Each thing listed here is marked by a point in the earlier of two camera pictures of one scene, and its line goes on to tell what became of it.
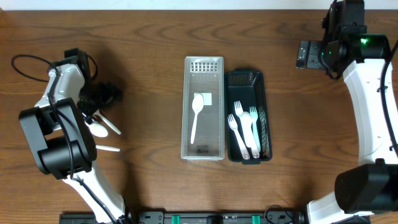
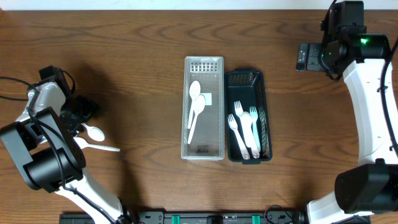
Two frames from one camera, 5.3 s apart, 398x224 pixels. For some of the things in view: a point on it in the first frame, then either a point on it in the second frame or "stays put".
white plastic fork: [232, 124] stays put
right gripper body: [311, 55] stays put
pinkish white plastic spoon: [247, 117] stays put
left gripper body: [104, 94] to [82, 109]
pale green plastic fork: [254, 116] stays put
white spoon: [99, 115] to [198, 106]
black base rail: [193, 216] stays put
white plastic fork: [239, 112] stays put
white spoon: [197, 105] to [194, 91]
